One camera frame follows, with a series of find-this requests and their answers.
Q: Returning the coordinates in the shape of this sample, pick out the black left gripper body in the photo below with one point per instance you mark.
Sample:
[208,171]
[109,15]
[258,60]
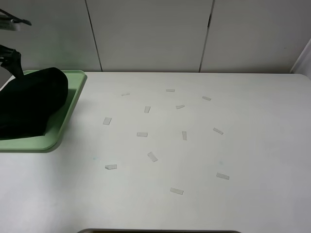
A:
[5,53]

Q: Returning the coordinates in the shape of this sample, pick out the black short sleeve t-shirt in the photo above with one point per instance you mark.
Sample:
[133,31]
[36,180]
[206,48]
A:
[28,101]

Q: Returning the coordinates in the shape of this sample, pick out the green plastic tray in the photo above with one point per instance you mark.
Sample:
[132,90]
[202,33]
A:
[56,124]

